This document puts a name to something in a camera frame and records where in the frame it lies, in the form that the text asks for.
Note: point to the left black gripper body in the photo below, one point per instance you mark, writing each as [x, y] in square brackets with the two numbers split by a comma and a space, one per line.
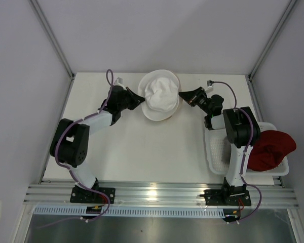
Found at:
[127, 100]

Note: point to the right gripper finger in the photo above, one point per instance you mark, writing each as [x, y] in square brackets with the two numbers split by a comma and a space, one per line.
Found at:
[197, 91]
[188, 97]

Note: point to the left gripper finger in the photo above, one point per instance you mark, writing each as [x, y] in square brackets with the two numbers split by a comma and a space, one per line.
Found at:
[130, 93]
[136, 101]

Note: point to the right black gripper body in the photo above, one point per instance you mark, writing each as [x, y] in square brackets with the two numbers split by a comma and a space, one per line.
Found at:
[200, 100]

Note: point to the beige bucket hat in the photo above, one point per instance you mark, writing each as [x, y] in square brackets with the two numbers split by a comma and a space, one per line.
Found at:
[162, 93]

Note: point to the white bucket hat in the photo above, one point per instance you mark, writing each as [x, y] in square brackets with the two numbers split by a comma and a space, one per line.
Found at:
[142, 92]

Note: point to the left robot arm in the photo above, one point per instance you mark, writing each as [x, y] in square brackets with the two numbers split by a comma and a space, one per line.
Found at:
[71, 139]

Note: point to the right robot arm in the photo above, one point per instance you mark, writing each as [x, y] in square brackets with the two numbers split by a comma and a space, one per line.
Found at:
[242, 131]

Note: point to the white plastic basket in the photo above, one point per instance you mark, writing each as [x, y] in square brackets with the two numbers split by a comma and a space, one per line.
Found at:
[218, 152]

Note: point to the red cap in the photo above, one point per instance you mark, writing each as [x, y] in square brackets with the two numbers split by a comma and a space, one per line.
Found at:
[269, 151]

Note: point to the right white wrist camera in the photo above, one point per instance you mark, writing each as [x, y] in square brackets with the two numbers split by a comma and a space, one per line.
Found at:
[210, 85]

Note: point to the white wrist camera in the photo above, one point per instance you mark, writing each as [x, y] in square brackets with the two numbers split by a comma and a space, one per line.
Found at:
[118, 82]
[210, 85]

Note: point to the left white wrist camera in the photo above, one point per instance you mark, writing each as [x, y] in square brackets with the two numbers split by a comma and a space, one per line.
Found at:
[118, 82]

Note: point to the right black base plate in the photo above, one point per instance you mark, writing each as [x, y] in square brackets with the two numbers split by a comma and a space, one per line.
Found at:
[217, 197]

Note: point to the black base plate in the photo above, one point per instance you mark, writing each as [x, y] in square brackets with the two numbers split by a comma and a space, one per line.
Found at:
[82, 196]
[217, 197]

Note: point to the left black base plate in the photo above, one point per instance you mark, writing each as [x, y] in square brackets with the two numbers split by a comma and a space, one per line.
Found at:
[82, 196]

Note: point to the aluminium mounting rail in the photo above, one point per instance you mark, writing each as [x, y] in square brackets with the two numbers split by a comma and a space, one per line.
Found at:
[149, 194]

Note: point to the right aluminium frame post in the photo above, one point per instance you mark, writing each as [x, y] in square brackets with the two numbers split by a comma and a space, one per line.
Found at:
[273, 37]

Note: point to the aluminium frame post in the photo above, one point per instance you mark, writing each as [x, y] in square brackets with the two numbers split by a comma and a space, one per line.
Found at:
[273, 37]
[43, 21]

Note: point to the left aluminium frame post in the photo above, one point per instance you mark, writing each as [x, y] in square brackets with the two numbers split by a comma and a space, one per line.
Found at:
[43, 21]

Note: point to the white slotted cable duct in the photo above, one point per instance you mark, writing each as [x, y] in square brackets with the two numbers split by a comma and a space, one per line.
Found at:
[85, 211]

